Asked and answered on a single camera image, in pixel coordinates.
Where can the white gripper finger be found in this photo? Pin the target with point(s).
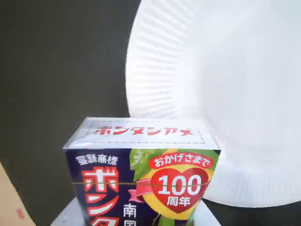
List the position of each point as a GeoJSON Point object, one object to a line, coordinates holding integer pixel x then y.
{"type": "Point", "coordinates": [207, 217]}
{"type": "Point", "coordinates": [68, 215]}

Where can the candy box with red lettering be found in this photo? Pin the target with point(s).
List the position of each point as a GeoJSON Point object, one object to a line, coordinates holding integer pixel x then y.
{"type": "Point", "coordinates": [117, 179]}

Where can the dark grey mat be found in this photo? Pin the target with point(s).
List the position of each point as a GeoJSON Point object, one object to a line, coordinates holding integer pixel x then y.
{"type": "Point", "coordinates": [58, 70]}

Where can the pink tape piece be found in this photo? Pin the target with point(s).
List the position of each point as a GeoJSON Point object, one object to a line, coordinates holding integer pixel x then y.
{"type": "Point", "coordinates": [20, 213]}

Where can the white paper plate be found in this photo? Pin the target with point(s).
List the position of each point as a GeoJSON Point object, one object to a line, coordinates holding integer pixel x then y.
{"type": "Point", "coordinates": [211, 70]}

